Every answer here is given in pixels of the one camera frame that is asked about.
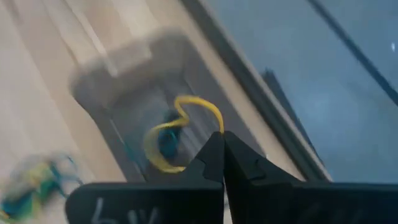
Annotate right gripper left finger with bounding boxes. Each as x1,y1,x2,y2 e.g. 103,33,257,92
65,131,224,224

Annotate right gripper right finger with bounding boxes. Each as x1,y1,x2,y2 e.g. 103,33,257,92
223,130,398,224

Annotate green rubber band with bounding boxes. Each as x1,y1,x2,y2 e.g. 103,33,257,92
29,164,63,200

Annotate grey translucent plastic bin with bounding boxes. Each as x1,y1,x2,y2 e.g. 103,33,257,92
70,29,268,184

